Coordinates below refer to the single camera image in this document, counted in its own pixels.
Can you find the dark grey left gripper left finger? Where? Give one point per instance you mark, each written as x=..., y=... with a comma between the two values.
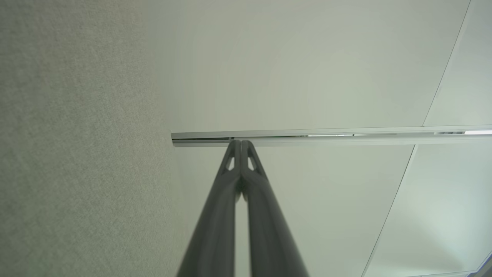
x=215, y=231

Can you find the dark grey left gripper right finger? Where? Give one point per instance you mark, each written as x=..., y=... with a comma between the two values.
x=269, y=231

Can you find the grey wall base rail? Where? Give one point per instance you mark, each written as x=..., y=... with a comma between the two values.
x=346, y=136

